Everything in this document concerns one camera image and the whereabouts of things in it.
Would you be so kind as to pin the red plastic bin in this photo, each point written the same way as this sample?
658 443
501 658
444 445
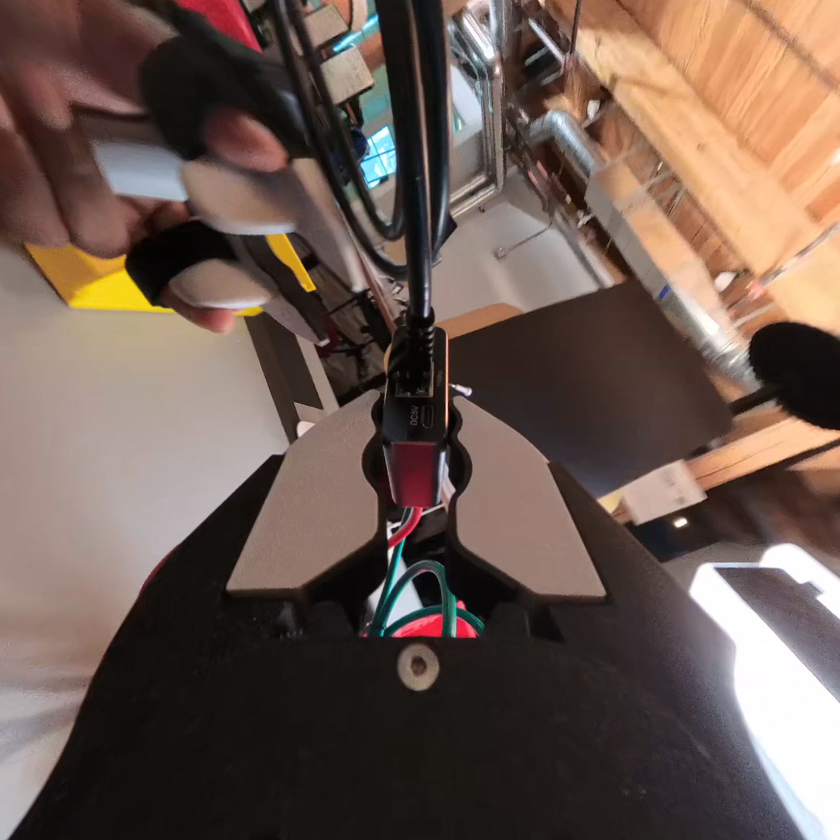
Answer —
223 19
420 623

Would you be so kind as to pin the black board book stand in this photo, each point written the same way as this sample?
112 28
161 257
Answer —
590 380

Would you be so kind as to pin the yellow plastic bin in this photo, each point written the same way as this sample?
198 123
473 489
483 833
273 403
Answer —
92 282

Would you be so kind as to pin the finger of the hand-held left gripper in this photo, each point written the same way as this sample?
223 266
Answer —
295 321
328 216

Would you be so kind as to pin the bright window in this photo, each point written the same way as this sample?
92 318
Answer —
379 157

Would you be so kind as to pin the black ethernet adapter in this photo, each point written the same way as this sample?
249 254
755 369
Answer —
413 420

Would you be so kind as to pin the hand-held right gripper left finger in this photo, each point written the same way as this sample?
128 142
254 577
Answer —
308 512

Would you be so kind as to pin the white cardboard box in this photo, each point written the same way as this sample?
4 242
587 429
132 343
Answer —
663 492

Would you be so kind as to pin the silver ventilation duct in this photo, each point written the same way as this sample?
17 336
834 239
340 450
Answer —
571 131

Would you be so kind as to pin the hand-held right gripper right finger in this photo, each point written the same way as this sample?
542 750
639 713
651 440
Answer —
525 518

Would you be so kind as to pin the person's left hand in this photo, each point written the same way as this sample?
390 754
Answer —
39 131

